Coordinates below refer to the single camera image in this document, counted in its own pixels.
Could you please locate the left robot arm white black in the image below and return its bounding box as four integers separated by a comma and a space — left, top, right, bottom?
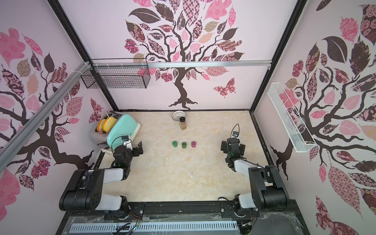
59, 136, 144, 213

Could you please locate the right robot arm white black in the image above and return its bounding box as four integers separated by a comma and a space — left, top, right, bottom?
221, 131, 290, 215

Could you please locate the spice jar with black cap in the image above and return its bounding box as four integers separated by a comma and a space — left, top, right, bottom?
179, 117, 187, 130

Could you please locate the mint green toaster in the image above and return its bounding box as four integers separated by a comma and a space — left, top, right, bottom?
107, 114, 141, 150

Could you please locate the black white patterned bowl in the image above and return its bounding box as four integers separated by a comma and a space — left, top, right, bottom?
171, 111, 187, 122

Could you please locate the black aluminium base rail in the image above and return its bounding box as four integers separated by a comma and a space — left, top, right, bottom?
67, 199, 300, 224

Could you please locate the white wire wall shelf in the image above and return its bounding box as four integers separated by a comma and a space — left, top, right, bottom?
267, 82, 317, 153

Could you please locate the white slotted cable duct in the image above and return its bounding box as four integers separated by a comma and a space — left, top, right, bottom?
68, 221, 239, 235

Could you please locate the black wire wall basket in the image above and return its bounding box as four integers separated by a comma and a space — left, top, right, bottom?
81, 61, 151, 89

